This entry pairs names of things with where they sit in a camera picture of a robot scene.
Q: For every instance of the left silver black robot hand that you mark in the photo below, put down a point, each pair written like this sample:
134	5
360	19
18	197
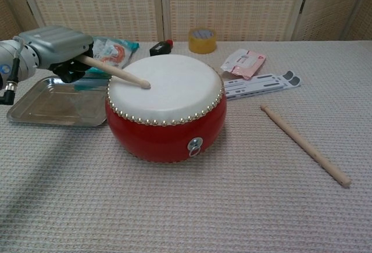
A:
58	43

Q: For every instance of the wooden drumstick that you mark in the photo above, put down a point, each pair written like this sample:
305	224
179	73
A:
122	74
302	144

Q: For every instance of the rectangular metal tray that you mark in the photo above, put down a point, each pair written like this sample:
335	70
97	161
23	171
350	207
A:
52	107

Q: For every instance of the red drum with white skin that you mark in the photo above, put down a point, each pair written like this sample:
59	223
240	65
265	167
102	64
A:
174	104

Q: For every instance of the bamboo folding screen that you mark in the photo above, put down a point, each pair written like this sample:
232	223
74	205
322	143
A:
101	3

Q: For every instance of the teal snack bag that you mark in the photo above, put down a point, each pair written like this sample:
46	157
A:
122	49

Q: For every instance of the black bottle with red cap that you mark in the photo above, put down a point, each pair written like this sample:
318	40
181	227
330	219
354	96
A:
158	49

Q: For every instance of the yellow packing tape roll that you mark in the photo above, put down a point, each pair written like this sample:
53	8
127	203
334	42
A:
200	46

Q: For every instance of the pink white wet wipes pack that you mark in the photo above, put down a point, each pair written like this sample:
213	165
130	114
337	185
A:
244	64

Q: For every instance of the white folding laptop stand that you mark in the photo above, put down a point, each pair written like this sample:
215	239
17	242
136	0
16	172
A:
255	85

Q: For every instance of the white woven tablecloth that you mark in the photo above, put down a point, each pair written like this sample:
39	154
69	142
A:
203	206

